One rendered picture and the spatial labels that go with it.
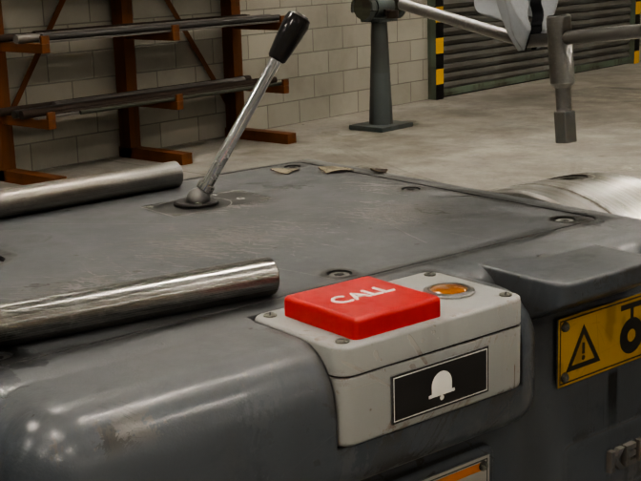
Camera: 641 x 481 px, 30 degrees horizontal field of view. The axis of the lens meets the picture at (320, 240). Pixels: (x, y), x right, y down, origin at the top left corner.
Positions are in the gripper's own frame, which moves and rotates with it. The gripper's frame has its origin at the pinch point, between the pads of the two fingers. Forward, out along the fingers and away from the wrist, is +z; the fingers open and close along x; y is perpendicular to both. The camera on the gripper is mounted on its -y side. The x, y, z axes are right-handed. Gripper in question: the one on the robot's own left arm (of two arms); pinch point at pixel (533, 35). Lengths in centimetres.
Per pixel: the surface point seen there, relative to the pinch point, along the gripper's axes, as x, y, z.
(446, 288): 37, -32, 13
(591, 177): -1.2, -5.2, 13.1
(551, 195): 6.5, -8.1, 13.5
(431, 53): -648, 858, 13
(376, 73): -492, 731, 23
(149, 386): 56, -35, 14
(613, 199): 1.5, -10.5, 14.5
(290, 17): 28.6, -4.6, -3.1
